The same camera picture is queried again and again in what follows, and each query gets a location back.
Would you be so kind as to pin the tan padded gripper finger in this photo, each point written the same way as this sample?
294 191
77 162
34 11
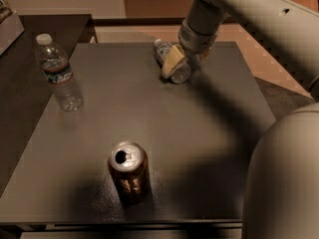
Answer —
175 57
203 57

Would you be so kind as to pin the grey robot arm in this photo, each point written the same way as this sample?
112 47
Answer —
281 199

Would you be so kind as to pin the grey box at corner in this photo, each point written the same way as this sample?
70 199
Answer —
10 26

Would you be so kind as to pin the orange soda can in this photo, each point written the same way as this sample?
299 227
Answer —
129 168

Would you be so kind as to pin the blue label plastic bottle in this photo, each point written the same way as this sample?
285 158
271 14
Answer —
182 73

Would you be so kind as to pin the clear upright water bottle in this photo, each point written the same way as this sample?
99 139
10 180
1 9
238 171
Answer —
54 63

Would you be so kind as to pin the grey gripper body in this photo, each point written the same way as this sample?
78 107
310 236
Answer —
195 41

